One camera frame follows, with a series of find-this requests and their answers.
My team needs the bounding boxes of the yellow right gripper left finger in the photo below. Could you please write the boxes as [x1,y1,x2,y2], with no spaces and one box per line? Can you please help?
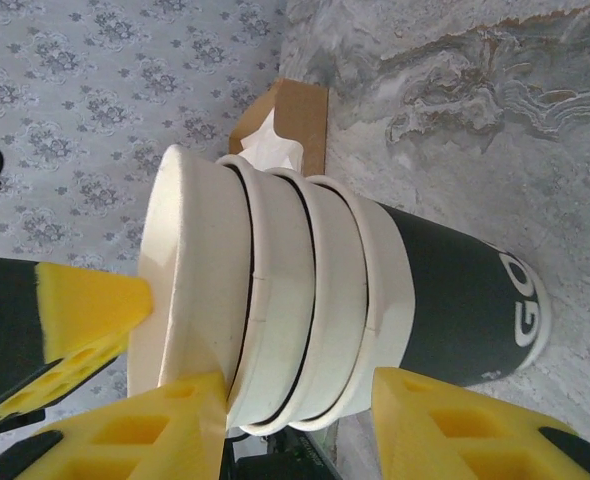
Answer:
[0,369,227,480]

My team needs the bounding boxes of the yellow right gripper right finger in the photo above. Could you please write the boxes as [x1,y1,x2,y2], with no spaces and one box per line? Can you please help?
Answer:
[372,366,590,480]

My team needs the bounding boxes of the black and white paper cup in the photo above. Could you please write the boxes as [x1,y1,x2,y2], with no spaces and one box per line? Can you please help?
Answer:
[127,143,256,401]
[214,153,321,436]
[307,174,554,416]
[267,167,371,431]

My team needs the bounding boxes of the white paper napkin stack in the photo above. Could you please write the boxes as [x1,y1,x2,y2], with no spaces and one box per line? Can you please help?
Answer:
[238,106,305,175]

